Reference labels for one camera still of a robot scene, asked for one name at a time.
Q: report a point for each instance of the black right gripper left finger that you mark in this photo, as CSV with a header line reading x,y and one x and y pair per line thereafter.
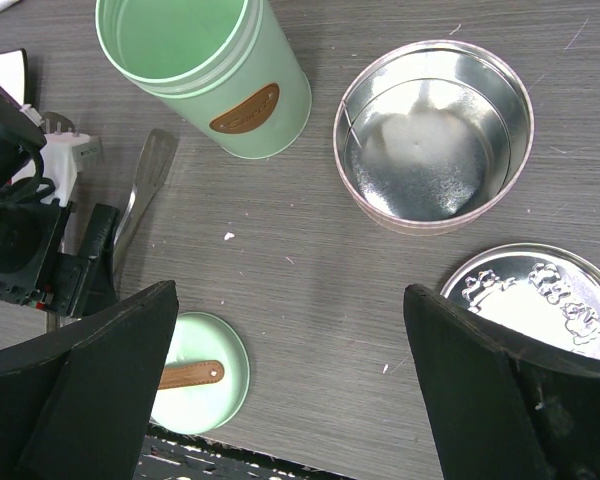
x,y
75,403

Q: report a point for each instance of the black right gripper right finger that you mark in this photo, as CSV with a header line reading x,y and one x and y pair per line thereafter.
x,y
501,405

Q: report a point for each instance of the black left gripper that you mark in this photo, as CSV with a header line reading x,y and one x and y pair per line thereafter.
x,y
33,270

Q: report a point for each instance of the metal serving tongs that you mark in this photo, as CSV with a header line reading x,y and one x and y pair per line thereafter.
x,y
152,169

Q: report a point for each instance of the mint green tin canister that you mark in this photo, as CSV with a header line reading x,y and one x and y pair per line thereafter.
x,y
226,67

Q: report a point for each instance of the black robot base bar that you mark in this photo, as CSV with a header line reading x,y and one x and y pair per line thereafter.
x,y
167,455

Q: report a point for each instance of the silver embossed tin lid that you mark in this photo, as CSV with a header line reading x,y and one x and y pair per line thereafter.
x,y
544,292

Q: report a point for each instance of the mint green canister lid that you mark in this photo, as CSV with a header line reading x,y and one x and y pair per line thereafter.
x,y
206,376

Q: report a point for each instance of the round silver tin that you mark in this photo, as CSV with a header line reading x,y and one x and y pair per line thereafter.
x,y
431,135

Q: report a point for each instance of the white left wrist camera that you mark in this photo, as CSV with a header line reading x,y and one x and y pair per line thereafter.
x,y
65,155

